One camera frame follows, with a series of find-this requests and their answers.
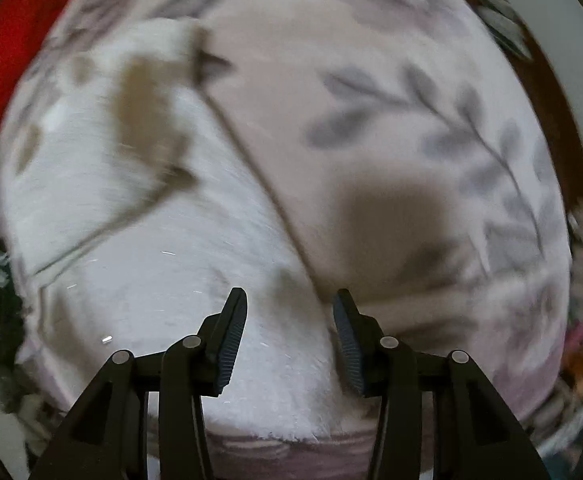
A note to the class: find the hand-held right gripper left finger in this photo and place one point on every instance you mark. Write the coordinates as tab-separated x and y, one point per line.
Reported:
231	340

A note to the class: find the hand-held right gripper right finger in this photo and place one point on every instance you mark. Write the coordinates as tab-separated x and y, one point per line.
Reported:
347	345

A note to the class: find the white fleece garment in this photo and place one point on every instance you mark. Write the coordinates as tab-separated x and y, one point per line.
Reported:
171	240

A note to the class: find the floral printed blanket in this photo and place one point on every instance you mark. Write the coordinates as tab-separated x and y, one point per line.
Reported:
396	135

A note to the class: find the red cloth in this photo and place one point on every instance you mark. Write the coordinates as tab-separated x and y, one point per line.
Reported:
9	45

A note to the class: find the brown wooden bed frame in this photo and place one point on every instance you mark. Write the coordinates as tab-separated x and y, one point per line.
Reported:
546	75

